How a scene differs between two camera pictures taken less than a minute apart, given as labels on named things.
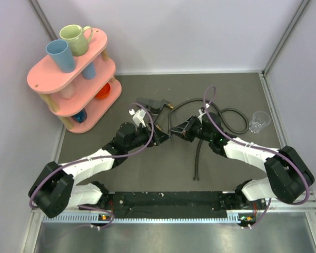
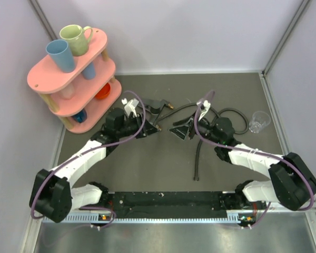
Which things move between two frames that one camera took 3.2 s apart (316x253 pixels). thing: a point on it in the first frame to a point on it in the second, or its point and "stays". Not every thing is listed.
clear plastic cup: [260, 119] stays
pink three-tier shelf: [78, 97] stays
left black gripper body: [154, 139] to [134, 124]
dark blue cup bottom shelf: [81, 117] stays
